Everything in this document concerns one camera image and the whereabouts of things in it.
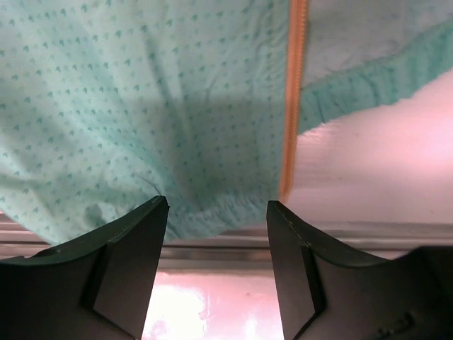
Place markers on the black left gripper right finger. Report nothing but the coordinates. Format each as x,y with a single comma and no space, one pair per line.
327,289

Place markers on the aluminium rail front table edge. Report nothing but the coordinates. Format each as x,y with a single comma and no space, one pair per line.
248,249

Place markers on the orange and teal jacket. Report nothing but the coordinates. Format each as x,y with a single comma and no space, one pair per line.
106,104

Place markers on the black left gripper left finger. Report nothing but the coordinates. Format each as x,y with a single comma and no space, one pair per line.
97,286

